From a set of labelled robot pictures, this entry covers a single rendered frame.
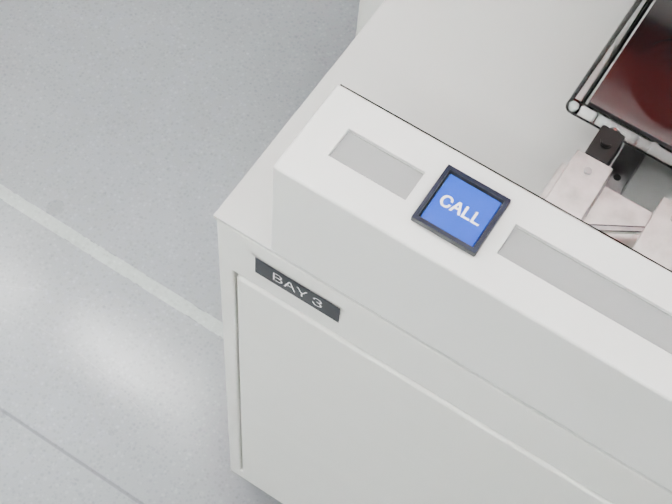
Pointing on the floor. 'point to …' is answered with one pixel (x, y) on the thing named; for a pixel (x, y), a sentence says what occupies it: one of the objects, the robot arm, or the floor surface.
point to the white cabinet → (380, 407)
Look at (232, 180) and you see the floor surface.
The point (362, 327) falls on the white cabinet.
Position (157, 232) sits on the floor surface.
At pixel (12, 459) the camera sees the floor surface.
